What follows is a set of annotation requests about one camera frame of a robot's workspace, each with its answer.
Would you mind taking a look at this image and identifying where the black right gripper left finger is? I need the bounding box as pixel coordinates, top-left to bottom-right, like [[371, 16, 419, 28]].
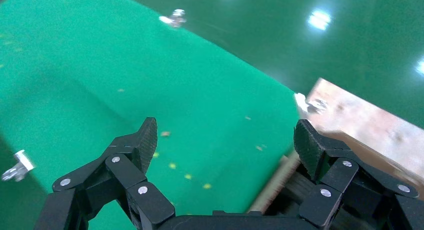
[[34, 117, 176, 230]]

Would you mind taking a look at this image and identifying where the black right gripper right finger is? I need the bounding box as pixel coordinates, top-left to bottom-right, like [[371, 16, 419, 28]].
[[293, 119, 424, 230]]

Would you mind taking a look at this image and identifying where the large green table cloth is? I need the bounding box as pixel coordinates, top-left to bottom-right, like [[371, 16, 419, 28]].
[[0, 0, 301, 230]]

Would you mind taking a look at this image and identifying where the large open cardboard carton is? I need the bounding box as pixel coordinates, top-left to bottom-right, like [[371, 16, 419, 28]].
[[246, 132, 424, 230]]

